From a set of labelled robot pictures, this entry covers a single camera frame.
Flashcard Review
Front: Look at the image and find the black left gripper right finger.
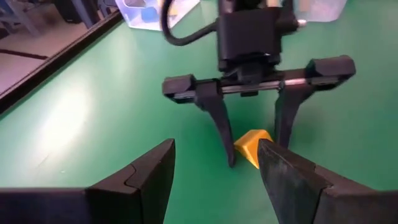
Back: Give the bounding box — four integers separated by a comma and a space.
256, 138, 398, 224

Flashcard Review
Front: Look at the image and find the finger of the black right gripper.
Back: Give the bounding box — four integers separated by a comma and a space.
195, 80, 237, 169
274, 83, 314, 149

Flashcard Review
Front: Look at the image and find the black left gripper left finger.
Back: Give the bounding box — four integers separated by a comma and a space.
0, 138, 177, 224

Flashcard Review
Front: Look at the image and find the yellow wedge block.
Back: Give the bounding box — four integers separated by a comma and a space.
233, 129, 274, 170

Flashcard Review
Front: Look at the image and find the green table mat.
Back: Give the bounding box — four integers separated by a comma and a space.
0, 0, 398, 224

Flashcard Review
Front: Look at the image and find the clear plastic bin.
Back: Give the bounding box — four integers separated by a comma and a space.
294, 0, 348, 23
114, 0, 200, 32

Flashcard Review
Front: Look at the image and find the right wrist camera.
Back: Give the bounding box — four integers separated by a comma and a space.
216, 6, 283, 72

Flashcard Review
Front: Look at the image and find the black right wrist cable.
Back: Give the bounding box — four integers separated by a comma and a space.
159, 0, 219, 47

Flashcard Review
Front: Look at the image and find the black table frame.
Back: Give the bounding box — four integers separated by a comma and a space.
0, 11, 124, 115

